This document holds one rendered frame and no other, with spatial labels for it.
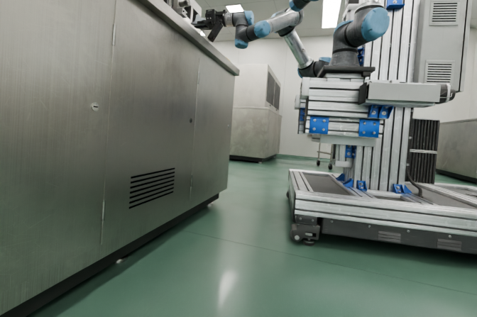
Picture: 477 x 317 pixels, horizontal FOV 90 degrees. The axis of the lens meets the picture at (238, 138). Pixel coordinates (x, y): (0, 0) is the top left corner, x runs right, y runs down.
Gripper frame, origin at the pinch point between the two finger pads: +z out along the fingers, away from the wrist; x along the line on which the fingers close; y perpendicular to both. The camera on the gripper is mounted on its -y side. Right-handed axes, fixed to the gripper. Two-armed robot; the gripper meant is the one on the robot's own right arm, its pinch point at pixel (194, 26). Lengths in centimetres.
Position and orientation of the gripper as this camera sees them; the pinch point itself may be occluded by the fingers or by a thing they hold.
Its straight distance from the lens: 158.3
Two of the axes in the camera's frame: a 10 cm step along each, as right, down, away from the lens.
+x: -3.0, 0.2, -9.5
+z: -9.5, -0.7, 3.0
